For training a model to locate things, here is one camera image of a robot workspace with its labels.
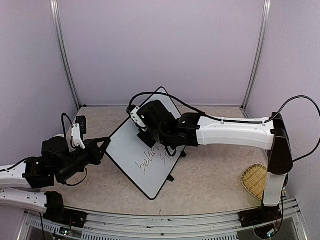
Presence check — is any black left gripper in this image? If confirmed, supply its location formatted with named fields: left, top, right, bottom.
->
left=58, top=138, right=112, bottom=183

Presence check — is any right aluminium corner post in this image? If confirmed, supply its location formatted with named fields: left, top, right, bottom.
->
left=241, top=0, right=272, bottom=112

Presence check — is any black whiteboard stand foot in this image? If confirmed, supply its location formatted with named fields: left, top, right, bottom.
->
left=180, top=150, right=187, bottom=158
left=167, top=175, right=175, bottom=182

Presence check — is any front aluminium rail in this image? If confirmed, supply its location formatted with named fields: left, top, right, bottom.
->
left=19, top=198, right=310, bottom=240

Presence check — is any light blue mug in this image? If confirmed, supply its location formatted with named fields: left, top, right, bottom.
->
left=53, top=134, right=65, bottom=139

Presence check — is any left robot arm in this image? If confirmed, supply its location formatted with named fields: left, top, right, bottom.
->
left=0, top=136, right=111, bottom=224

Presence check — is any white whiteboard black frame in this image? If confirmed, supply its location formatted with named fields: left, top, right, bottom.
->
left=104, top=86, right=187, bottom=201

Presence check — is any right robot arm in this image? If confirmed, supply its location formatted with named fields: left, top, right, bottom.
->
left=128, top=100, right=293, bottom=222

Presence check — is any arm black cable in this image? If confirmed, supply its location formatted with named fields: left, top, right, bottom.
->
left=128, top=91, right=320, bottom=231
left=60, top=112, right=88, bottom=187

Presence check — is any woven bamboo tray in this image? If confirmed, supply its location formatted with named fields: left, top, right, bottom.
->
left=241, top=163, right=268, bottom=201

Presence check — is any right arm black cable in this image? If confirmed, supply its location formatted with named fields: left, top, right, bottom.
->
left=128, top=91, right=320, bottom=231

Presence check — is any aluminium corner post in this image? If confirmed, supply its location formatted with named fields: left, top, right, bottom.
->
left=49, top=0, right=82, bottom=111
left=241, top=0, right=272, bottom=112

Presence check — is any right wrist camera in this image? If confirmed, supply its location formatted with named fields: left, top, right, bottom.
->
left=126, top=105, right=147, bottom=132

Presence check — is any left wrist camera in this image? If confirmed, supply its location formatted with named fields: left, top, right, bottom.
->
left=70, top=115, right=87, bottom=149

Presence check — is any left aluminium corner post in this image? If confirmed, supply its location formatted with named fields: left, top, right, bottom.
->
left=49, top=0, right=82, bottom=111

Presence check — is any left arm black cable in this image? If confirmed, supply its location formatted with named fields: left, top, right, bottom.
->
left=60, top=112, right=88, bottom=187

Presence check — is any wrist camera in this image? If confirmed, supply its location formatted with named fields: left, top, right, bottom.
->
left=126, top=105, right=147, bottom=132
left=70, top=115, right=87, bottom=149

